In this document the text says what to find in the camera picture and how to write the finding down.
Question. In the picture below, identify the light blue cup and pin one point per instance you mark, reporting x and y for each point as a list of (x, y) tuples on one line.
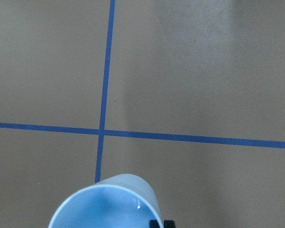
[(121, 201)]

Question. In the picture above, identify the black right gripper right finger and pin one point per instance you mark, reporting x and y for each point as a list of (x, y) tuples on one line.
[(169, 224)]

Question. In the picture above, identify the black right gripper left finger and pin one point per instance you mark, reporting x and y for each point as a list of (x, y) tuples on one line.
[(153, 224)]

